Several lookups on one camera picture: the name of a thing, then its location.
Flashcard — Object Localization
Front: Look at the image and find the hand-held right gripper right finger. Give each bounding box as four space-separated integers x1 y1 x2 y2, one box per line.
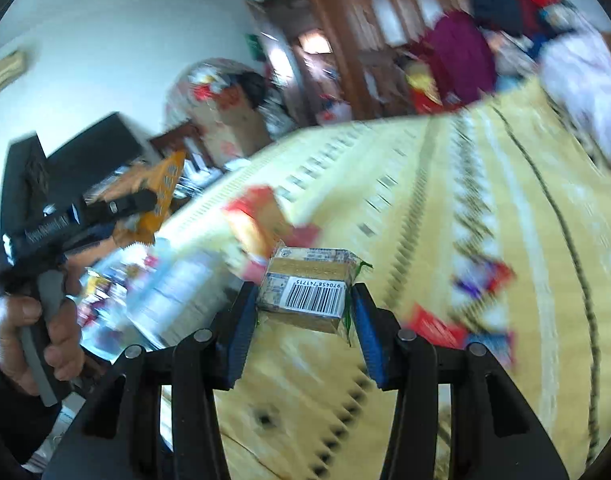
349 282 571 480

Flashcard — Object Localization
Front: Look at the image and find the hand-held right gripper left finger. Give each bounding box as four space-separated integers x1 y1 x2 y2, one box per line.
40 280 260 480

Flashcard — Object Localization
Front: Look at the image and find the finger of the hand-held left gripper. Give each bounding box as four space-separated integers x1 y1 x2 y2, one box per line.
82 189 157 228

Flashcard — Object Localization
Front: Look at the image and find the orange patterned snack packet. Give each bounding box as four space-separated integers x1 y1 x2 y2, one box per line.
112 150 187 246

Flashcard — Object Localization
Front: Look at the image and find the brown snack block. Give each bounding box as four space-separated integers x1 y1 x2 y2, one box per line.
255 245 373 346

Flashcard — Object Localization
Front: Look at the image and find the person's left forearm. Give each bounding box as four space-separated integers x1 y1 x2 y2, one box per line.
0 350 61 466

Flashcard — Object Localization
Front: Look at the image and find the person's left hand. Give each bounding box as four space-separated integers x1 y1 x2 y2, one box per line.
0 295 86 393

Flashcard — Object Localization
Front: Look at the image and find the black television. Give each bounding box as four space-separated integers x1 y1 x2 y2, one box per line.
45 112 146 191

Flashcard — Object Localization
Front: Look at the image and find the red square snack packet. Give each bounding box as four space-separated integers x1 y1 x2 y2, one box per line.
405 305 469 351

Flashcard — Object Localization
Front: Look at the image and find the white carton box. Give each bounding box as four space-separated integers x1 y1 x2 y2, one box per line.
128 250 236 346

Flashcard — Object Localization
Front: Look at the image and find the air conditioner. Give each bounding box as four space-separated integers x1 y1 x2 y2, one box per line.
0 50 28 98

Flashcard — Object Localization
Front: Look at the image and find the orange red carton box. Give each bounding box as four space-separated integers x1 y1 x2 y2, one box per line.
220 185 296 281

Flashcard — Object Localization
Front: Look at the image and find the flat red snack packet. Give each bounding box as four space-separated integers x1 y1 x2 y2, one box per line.
290 222 321 248

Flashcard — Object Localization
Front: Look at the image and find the large cardboard box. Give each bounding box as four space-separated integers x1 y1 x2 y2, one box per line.
200 120 266 166

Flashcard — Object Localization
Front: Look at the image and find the blue and red snack packet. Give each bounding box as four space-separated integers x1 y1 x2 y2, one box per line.
465 330 519 366

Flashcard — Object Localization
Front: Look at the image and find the purple and red snack packet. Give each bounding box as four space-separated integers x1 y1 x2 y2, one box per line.
453 255 516 301

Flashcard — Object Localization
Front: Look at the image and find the maroon garment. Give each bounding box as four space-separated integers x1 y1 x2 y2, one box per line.
425 10 499 106

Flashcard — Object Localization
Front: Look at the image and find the wooden wardrobe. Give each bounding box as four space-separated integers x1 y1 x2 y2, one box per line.
290 0 536 126

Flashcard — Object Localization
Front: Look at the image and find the pale folded blanket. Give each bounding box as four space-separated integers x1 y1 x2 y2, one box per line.
540 25 611 171

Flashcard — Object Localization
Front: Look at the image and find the dark blue garment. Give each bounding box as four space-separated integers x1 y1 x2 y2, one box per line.
470 0 526 36

